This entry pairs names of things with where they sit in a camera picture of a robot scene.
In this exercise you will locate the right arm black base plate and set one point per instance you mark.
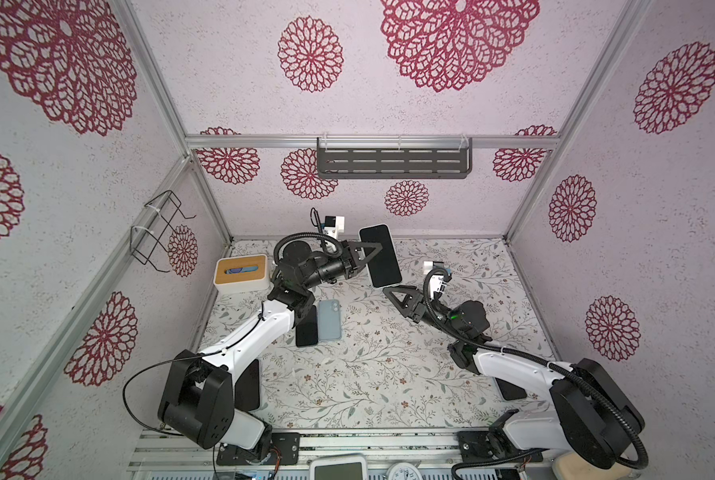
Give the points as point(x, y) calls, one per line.
point(478, 446)

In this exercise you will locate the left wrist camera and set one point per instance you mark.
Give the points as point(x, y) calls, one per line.
point(332, 226)

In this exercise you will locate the black wire wall basket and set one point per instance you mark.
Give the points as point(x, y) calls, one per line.
point(144, 241)

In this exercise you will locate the beige sponge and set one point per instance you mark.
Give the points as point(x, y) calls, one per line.
point(570, 466)

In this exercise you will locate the white box with wooden top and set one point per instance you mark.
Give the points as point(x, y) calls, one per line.
point(236, 275)

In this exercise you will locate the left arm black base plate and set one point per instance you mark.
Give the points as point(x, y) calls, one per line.
point(273, 448)

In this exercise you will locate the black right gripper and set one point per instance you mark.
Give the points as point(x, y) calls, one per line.
point(414, 296)

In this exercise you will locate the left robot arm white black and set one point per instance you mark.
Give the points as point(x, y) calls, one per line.
point(198, 397)

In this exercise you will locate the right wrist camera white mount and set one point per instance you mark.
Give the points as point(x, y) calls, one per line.
point(440, 276)

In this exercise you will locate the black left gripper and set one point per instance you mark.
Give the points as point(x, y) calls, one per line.
point(349, 258)

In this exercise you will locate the black phone in blue case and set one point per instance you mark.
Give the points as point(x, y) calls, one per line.
point(509, 391)

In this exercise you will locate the grey wall shelf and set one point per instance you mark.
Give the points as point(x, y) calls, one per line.
point(397, 163)

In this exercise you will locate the black phone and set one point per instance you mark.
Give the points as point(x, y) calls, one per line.
point(247, 389)
point(509, 391)
point(383, 267)

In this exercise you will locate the white digital display device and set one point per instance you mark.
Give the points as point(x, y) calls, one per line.
point(342, 467)

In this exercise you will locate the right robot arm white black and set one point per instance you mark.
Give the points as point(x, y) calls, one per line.
point(587, 413)

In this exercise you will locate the round white dial timer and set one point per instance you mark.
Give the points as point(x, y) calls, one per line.
point(404, 471)

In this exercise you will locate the light blue phone case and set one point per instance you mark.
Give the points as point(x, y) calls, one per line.
point(329, 320)

